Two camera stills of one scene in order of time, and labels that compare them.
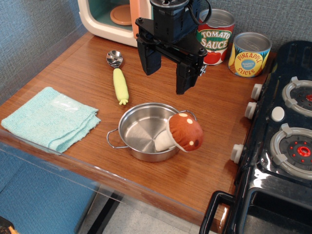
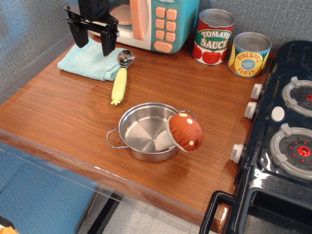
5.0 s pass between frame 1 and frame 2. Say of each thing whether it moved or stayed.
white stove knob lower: stayed
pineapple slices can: stayed
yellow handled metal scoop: moved
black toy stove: stayed
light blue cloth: moved
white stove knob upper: stayed
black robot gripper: moved
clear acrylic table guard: stayed
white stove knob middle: stayed
